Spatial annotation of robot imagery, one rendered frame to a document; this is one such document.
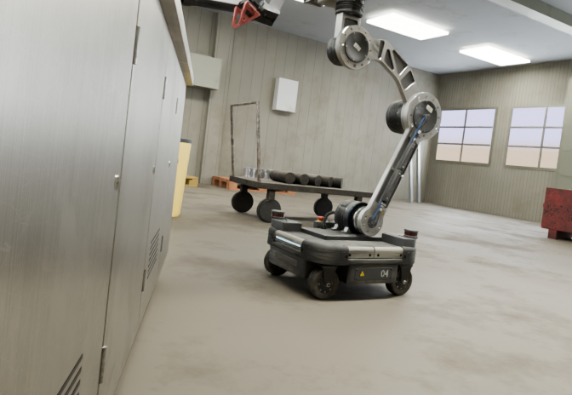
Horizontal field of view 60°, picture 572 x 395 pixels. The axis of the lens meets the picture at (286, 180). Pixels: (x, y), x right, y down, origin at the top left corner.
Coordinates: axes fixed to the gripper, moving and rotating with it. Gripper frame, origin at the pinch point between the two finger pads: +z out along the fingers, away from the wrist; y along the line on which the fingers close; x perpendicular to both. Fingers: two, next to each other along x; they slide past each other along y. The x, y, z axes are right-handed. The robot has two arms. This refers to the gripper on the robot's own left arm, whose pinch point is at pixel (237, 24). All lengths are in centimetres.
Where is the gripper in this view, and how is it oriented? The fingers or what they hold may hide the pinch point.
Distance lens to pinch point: 187.5
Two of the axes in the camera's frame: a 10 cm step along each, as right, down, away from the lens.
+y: 5.1, 1.0, -8.6
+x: 6.8, 5.6, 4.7
